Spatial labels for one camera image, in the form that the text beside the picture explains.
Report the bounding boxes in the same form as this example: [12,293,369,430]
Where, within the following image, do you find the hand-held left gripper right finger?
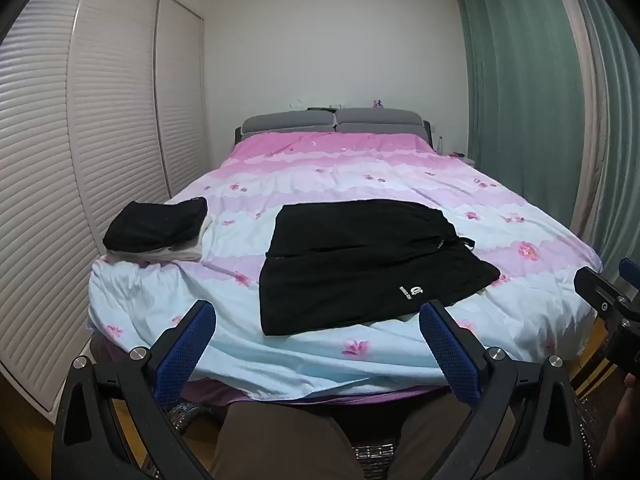
[419,300,586,480]

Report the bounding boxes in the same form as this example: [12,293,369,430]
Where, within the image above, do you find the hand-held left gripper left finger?
[51,300,217,480]

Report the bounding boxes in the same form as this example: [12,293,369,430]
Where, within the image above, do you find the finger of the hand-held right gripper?
[573,266,632,315]
[618,258,640,295]

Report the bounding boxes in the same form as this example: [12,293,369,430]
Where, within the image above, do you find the black pants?
[259,198,502,337]

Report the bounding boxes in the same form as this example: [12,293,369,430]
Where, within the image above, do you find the person's right hand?
[614,374,640,461]

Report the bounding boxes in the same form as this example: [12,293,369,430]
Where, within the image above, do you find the brown trousers legs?
[164,402,402,480]

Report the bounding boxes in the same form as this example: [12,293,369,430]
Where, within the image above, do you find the person's right leg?
[392,399,518,480]

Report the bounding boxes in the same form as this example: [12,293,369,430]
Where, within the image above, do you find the person's leg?
[392,399,518,480]
[209,402,363,480]

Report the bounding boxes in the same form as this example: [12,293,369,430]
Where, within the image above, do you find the folded white garment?
[106,216,210,264]

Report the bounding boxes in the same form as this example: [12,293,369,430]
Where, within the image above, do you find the person's left leg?
[209,402,363,480]

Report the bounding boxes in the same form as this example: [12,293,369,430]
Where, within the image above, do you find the folded black garment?
[102,197,209,254]

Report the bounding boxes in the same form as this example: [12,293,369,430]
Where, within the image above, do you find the pink floral duvet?
[88,131,603,403]

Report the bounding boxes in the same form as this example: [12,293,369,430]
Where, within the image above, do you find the white louvred wardrobe door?
[0,0,101,415]
[66,0,171,210]
[154,0,215,197]

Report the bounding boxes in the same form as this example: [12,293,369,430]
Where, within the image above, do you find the grey headboard cushion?
[335,107,425,135]
[241,111,337,136]

